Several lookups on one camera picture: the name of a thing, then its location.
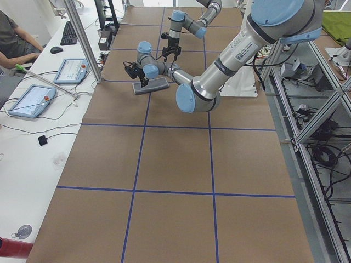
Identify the small black square pad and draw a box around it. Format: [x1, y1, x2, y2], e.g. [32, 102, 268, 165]
[38, 135, 48, 146]

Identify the person's forearm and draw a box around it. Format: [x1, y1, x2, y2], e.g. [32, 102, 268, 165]
[0, 53, 40, 69]

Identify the pink towel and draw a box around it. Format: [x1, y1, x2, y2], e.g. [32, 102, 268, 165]
[132, 77, 170, 95]

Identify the round metal disc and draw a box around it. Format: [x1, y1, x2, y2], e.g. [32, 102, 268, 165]
[11, 224, 32, 239]

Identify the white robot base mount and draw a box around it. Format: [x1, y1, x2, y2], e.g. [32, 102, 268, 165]
[220, 67, 258, 98]

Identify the black computer mouse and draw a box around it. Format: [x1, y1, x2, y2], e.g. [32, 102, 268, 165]
[50, 46, 63, 54]

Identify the teach pendant tablet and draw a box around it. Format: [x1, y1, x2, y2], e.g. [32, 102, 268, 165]
[8, 84, 57, 118]
[53, 58, 89, 85]

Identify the upper teach pendant tablet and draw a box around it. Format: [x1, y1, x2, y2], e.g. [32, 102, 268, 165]
[53, 58, 89, 85]

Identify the red cylinder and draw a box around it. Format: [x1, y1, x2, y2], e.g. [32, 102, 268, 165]
[0, 237, 33, 259]

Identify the green cloth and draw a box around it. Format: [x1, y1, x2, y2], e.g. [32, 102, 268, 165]
[322, 10, 351, 45]

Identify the aluminium side frame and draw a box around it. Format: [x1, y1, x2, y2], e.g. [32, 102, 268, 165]
[261, 37, 350, 262]

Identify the aluminium frame post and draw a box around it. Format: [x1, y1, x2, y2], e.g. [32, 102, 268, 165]
[63, 0, 103, 84]

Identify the lower teach pendant tablet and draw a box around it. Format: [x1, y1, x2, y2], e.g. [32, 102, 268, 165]
[8, 84, 57, 118]

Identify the black box with label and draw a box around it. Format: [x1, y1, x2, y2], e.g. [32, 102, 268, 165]
[98, 30, 113, 51]

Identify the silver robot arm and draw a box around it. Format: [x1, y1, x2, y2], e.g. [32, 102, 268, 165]
[161, 0, 222, 62]
[130, 0, 324, 113]

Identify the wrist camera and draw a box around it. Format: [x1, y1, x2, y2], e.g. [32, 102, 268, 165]
[123, 61, 139, 79]

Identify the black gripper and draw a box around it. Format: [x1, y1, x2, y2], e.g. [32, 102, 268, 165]
[136, 68, 149, 87]
[162, 37, 182, 62]

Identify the metal rod with green handle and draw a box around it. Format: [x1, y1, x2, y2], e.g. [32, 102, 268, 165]
[15, 64, 78, 99]

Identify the black keyboard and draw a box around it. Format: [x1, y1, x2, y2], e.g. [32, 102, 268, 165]
[60, 21, 77, 46]

